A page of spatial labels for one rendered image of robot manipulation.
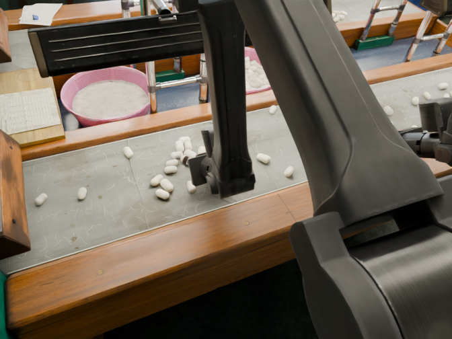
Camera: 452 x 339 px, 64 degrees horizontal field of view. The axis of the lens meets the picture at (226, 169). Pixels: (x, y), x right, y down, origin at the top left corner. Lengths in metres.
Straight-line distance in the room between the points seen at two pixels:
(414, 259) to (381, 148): 0.06
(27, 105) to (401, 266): 1.03
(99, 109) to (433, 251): 1.02
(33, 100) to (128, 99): 0.26
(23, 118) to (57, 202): 0.28
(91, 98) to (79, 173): 0.32
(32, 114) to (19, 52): 0.40
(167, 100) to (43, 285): 0.71
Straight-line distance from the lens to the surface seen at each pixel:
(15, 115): 1.10
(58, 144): 1.00
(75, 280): 0.76
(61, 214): 0.88
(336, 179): 0.21
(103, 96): 1.19
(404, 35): 1.93
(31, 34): 0.72
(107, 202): 0.88
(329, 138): 0.22
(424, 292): 0.20
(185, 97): 1.26
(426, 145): 0.88
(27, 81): 1.22
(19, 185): 0.86
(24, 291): 0.78
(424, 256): 0.21
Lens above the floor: 1.43
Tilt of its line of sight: 48 degrees down
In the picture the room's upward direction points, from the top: 7 degrees clockwise
